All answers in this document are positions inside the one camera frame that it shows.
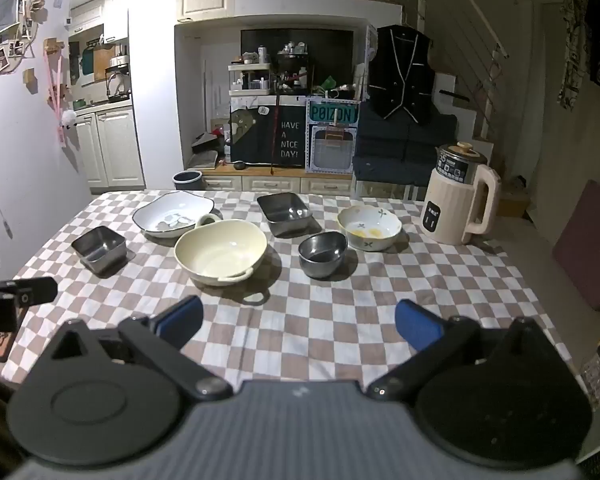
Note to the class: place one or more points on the black vest with white trim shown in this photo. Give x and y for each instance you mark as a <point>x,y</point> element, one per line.
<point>402,70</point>

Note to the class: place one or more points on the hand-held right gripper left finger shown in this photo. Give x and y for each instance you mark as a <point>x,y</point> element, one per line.
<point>180,317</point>

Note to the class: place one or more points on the low white drawer cabinet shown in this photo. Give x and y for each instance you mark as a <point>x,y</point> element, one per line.
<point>260,180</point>

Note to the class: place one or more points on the wall photo collage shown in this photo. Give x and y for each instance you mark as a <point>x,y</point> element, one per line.
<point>5,25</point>

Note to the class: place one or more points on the brown white checkered tablecloth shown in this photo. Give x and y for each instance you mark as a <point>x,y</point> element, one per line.
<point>330,310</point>

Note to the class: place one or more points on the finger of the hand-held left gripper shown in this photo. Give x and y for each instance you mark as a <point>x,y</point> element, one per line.
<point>35,290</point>

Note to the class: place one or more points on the white kitchen base cabinets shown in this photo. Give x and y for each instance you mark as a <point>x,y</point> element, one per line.
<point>110,145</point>

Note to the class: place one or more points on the white kitchen wall cabinets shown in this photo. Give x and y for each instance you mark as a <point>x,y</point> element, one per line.
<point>100,15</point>

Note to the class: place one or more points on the grey flat tray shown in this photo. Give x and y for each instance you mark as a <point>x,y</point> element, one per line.
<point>202,160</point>

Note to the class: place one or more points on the white shelf rack with bottles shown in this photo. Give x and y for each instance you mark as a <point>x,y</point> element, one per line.
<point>250,77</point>

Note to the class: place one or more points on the grey waste bin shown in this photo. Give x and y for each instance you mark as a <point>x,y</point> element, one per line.
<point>187,180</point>

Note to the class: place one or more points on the pink hanging ribbon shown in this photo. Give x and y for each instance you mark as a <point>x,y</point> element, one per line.
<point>57,90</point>

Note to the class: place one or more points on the black shelf with bottles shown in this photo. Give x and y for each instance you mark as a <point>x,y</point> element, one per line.
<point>292,70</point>

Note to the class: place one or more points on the floral ceramic bowl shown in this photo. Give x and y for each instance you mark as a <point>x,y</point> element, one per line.
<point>367,225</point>

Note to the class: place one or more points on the pink board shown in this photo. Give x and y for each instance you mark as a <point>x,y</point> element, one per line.
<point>587,245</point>

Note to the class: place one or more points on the round steel bowl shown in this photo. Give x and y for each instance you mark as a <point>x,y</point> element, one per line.
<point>322,260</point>

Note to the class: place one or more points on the white plate with dark rim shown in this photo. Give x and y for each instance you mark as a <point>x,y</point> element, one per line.
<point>165,210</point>

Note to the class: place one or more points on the white framed storage box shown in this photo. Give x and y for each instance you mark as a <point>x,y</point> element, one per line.
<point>330,147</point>

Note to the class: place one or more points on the cream electric kettle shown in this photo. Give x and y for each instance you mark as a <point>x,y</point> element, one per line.
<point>450,210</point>

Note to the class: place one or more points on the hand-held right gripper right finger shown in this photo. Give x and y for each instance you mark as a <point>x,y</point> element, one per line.
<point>415,325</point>

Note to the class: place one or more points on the teal lettered sign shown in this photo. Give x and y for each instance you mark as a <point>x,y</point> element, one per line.
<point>331,112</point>

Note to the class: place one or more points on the large rectangular steel container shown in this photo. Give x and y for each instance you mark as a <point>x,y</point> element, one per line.
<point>285,210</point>

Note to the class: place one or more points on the white stair handrail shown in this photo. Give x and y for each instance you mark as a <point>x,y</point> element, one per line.
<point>480,15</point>

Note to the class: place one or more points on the small square steel container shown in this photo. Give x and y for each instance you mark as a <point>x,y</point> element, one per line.
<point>97,255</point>

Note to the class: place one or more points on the black lettered board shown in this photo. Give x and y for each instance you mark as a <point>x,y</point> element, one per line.
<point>287,135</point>

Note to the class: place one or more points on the hanging patterned clothes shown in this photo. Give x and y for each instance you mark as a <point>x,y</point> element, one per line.
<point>592,50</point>

